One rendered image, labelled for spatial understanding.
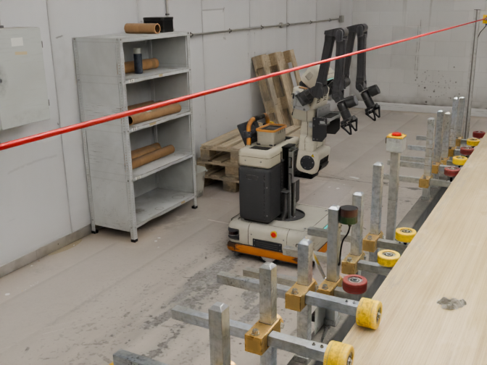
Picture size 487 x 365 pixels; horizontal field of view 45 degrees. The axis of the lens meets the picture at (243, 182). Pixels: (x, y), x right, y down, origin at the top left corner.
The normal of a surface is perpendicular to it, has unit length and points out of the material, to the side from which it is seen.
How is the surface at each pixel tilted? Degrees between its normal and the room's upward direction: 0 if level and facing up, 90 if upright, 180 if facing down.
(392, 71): 90
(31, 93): 90
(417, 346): 0
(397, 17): 90
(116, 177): 90
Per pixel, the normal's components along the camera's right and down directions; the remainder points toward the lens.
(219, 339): -0.48, 0.27
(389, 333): -0.02, -0.96
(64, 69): 0.88, 0.13
